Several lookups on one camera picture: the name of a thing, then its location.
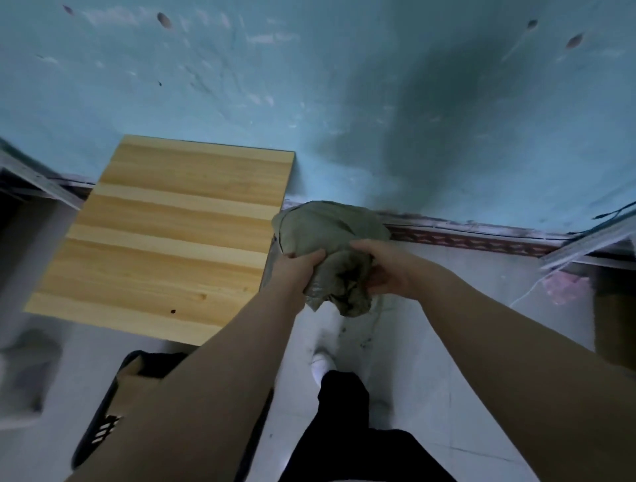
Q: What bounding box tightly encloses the pink plastic bag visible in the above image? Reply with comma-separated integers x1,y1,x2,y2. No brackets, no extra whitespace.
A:
541,270,591,307

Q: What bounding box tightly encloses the person's left hand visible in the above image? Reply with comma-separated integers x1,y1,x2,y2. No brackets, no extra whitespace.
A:
268,249,327,312

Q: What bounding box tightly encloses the black cable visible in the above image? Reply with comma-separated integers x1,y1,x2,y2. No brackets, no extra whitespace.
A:
566,201,636,235

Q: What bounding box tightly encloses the brown cloth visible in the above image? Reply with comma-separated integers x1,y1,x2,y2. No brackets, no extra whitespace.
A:
115,355,167,417

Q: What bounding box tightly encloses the white cable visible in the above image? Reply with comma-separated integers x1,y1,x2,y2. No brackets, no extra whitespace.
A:
508,276,548,310

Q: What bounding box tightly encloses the grey metal frame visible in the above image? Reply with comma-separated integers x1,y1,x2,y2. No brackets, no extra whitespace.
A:
0,148,86,211
539,208,636,272

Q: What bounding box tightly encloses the black plastic laundry basket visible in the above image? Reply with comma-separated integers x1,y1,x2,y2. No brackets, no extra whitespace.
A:
71,350,275,482

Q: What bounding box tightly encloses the light wooden table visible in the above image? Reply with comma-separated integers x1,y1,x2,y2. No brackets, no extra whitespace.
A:
24,134,296,347

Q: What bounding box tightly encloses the person's white sock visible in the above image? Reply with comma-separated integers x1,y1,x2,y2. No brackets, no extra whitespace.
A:
310,347,340,389

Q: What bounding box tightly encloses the person's right hand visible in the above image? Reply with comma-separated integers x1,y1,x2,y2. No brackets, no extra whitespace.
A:
350,239,442,302

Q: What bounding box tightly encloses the person's black trouser leg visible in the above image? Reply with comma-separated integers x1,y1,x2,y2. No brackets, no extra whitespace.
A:
277,370,458,482

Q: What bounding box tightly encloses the grey crumpled bag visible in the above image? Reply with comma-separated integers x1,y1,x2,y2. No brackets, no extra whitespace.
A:
0,327,64,419

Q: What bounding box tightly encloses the person's right forearm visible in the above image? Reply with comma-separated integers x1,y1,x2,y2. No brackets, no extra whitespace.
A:
420,268,636,482

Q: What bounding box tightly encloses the olive green cloth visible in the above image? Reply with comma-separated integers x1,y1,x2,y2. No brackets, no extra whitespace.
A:
262,200,392,319

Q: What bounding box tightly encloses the person's left forearm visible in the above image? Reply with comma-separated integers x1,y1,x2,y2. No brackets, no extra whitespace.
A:
64,292,319,482

